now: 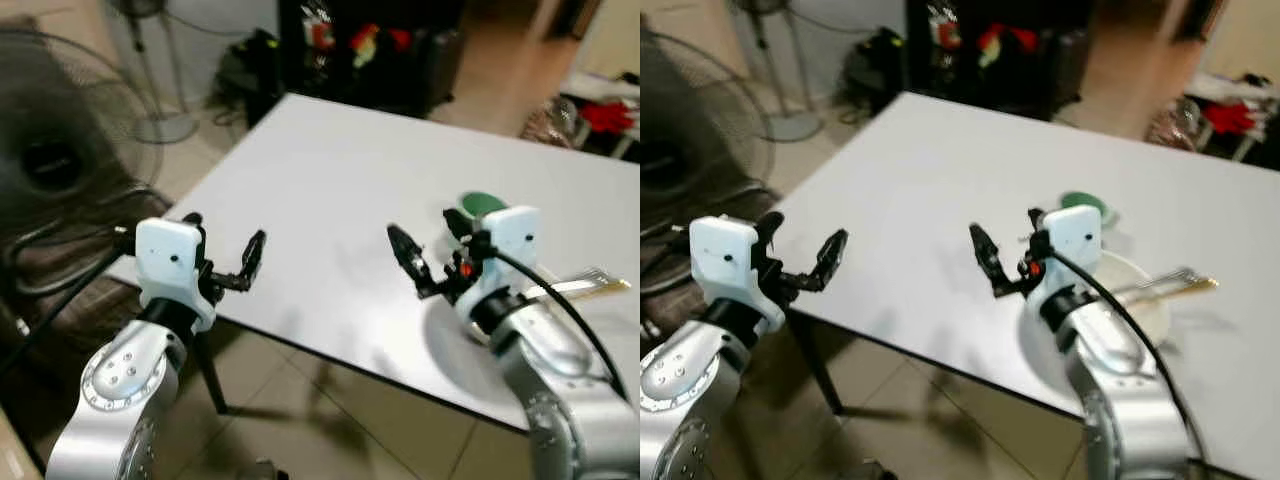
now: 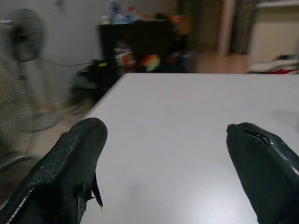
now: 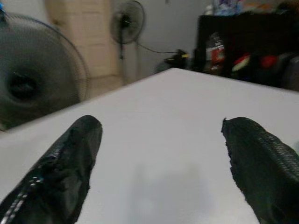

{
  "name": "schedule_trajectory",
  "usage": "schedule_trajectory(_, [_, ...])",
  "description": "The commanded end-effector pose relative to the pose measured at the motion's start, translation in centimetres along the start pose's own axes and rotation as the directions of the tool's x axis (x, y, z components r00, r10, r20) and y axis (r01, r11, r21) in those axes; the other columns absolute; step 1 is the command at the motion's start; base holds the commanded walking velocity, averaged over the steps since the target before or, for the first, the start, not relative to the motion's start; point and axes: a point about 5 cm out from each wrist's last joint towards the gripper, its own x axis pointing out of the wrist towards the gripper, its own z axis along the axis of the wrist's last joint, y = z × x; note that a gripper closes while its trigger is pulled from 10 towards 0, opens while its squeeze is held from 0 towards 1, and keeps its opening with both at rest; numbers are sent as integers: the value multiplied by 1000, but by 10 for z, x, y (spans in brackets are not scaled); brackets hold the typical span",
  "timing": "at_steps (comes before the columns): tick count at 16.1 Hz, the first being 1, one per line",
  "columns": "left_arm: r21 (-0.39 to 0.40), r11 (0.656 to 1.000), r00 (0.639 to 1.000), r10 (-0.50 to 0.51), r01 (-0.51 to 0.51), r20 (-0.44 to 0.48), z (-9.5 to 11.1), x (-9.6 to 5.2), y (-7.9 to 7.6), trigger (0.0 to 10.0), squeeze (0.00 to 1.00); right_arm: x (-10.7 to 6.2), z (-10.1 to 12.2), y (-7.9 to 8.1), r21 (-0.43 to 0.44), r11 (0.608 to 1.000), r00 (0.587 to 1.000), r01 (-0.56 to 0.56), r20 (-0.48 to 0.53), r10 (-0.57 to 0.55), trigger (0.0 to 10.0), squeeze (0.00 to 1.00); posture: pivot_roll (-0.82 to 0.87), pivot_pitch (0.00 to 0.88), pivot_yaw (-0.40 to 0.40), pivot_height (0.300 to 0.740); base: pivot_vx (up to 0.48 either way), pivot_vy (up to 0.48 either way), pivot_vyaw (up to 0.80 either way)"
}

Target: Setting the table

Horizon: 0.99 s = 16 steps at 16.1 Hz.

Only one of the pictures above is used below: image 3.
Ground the black fan power cable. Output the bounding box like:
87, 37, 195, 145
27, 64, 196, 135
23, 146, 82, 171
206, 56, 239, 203
134, 38, 178, 55

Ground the red round container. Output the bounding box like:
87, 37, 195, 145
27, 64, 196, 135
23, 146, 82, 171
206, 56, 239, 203
259, 56, 278, 69

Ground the black and yellow tool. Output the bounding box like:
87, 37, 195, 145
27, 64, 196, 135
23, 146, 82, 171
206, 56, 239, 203
164, 49, 189, 70

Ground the clear plastic bottle red label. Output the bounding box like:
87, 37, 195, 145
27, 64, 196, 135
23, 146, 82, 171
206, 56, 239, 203
203, 32, 226, 73

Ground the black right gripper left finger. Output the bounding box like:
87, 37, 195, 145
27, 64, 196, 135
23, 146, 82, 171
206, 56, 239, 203
0, 115, 103, 224

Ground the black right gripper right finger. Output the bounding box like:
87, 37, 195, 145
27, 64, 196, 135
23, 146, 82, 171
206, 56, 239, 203
221, 117, 299, 224

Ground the black standing pedestal fan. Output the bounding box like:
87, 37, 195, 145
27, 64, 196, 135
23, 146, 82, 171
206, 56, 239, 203
110, 0, 145, 60

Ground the dark shelving unit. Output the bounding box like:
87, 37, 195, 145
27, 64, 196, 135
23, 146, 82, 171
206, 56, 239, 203
192, 9, 299, 88

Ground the large grey electric fan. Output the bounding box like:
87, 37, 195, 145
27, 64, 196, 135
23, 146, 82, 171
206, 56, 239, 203
0, 13, 91, 131

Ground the beige panelled door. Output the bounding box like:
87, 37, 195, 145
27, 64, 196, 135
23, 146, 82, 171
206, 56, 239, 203
44, 0, 122, 77

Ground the red and green bowl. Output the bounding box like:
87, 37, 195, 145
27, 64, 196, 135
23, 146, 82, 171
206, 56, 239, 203
231, 54, 252, 72

